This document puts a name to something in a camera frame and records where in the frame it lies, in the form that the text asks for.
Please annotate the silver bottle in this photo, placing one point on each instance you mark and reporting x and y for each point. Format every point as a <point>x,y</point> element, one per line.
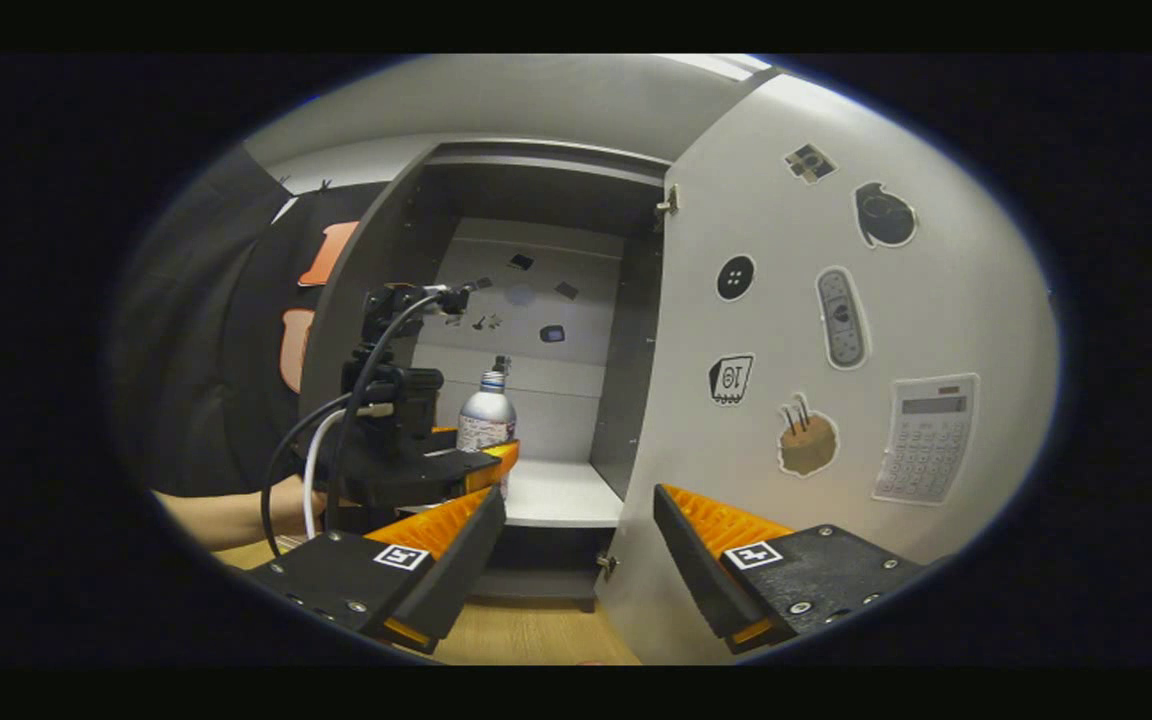
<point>486,420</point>

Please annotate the black backdrop cloth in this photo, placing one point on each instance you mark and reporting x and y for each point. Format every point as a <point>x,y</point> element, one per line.
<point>196,350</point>

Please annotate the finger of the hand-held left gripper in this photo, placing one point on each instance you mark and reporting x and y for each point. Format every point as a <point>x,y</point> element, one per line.
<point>441,440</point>
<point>416,480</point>

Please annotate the metal door hinge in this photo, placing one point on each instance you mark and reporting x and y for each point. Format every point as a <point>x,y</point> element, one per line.
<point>669,205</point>
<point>608,565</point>

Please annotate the ceiling light panel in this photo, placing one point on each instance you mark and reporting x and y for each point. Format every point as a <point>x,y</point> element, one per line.
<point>726,66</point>

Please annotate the white cabinet door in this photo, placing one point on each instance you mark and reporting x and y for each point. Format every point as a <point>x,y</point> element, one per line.
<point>936,300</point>

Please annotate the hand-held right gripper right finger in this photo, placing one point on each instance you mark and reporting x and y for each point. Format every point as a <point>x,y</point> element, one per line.
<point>701,570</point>

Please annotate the white cabinet shelf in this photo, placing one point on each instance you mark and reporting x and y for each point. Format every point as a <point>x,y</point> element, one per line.
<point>556,495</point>

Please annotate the grey cabinet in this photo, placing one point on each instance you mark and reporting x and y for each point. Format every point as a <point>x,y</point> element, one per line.
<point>376,240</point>

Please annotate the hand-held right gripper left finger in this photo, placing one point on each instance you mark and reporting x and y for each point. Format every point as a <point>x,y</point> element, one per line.
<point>456,570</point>

